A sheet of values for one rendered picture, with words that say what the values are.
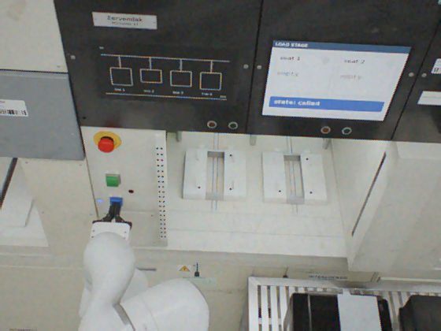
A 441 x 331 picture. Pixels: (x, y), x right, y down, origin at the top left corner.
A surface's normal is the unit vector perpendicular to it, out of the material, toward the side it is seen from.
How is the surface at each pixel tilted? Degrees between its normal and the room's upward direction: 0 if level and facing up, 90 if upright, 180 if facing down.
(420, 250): 90
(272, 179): 0
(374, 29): 90
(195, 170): 0
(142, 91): 90
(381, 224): 90
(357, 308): 0
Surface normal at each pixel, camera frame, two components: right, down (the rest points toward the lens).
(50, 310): -0.02, 0.76
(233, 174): 0.05, -0.65
